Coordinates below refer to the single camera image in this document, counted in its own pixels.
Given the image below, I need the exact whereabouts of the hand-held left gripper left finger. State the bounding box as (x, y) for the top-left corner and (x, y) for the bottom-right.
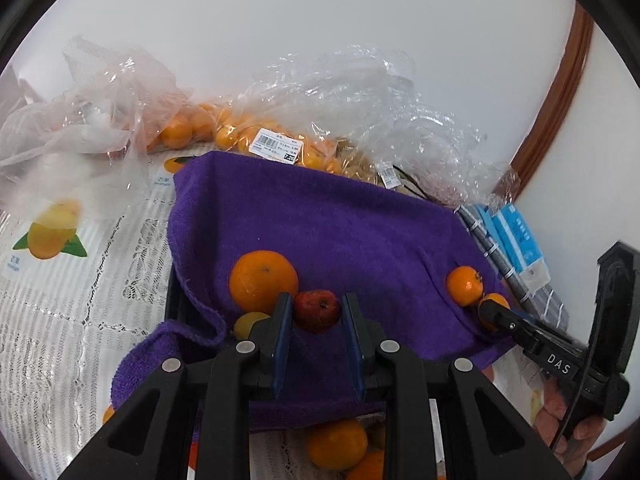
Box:
(57, 291), (296, 480)

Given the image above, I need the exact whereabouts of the small white box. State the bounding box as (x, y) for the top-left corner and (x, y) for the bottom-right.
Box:
(517, 260), (551, 296)

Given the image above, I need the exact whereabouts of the small orange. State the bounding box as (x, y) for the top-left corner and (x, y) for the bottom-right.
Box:
(477, 292), (511, 332)
(445, 266), (483, 307)

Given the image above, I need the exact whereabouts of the crumpled clear plastic bag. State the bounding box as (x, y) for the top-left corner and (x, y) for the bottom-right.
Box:
(0, 35), (193, 211)

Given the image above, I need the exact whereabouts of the purple towel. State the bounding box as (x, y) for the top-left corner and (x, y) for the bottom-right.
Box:
(111, 150), (516, 433)

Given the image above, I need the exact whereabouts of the blue tissue pack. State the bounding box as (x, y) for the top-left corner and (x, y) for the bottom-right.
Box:
(475, 202), (546, 281)

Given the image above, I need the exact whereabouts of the grey plaid cloth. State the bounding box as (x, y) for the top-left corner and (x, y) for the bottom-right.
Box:
(455, 204), (571, 333)

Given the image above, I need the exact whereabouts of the black cable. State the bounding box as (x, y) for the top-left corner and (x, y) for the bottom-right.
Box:
(392, 164), (441, 203)

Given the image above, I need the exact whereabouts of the pile of oranges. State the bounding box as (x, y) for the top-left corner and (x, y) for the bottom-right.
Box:
(306, 417), (386, 480)

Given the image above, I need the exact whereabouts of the fruit print tablecloth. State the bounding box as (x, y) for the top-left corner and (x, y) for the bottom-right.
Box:
(0, 152), (551, 480)

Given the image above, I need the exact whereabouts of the small red apple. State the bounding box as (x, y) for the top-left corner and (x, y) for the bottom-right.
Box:
(292, 290), (343, 333)

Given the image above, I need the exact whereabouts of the large orange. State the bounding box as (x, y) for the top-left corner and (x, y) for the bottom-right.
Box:
(229, 250), (300, 313)

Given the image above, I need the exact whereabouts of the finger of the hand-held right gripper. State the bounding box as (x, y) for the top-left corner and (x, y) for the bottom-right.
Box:
(477, 300), (541, 348)
(585, 241), (640, 378)

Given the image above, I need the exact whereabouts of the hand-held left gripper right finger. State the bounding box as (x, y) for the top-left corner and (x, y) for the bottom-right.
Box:
(341, 292), (573, 480)

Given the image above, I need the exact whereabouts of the person's right hand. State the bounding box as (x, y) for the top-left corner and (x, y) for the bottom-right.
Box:
(531, 375), (608, 461)

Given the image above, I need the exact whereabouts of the clear bag of oranges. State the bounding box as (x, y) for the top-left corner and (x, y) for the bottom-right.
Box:
(145, 50), (416, 177)

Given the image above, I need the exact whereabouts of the brown wooden door frame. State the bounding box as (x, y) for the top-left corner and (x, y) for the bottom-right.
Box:
(492, 0), (596, 202)

